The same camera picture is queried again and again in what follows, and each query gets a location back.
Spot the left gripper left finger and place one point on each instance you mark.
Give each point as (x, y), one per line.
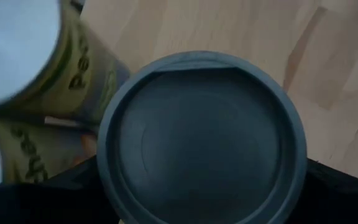
(42, 205)

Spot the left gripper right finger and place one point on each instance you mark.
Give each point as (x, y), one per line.
(343, 202)

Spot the peaches label tall can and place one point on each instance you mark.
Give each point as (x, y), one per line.
(26, 149)

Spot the pears label tall can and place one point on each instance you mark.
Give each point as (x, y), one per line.
(82, 71)

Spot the tomato picture short can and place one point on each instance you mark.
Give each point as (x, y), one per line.
(204, 140)

